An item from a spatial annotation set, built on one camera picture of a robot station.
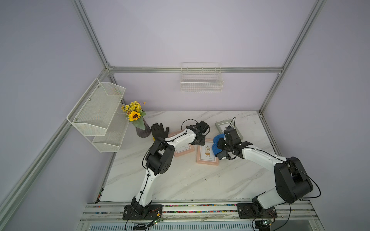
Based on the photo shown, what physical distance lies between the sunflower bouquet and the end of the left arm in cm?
30

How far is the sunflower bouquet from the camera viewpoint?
85cm

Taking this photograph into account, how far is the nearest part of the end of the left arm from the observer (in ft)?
2.39
